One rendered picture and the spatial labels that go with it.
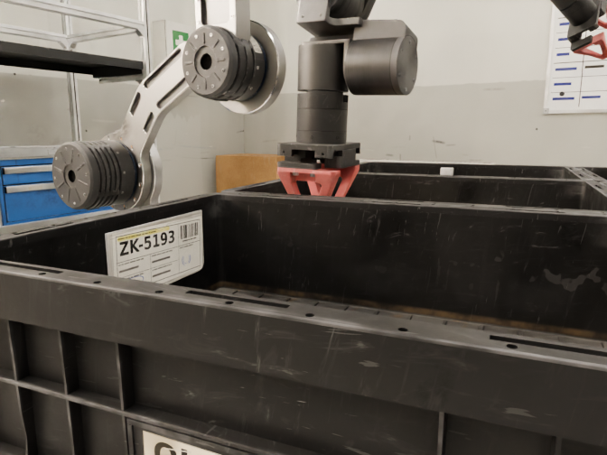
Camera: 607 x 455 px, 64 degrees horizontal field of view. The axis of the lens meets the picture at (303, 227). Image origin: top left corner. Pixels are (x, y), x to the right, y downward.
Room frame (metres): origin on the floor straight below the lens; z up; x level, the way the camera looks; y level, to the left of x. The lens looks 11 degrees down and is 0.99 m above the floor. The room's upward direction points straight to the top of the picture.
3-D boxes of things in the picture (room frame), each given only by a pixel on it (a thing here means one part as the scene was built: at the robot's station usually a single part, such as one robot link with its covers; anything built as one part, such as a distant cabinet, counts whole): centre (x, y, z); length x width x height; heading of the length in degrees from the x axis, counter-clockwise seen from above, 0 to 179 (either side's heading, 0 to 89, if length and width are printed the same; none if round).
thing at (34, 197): (2.29, 1.04, 0.60); 0.72 x 0.03 x 0.56; 147
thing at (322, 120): (0.57, -0.02, 1.00); 0.10 x 0.07 x 0.07; 156
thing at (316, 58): (0.56, -0.03, 1.06); 0.07 x 0.06 x 0.07; 57
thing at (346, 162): (0.58, -0.02, 0.93); 0.07 x 0.07 x 0.09; 66
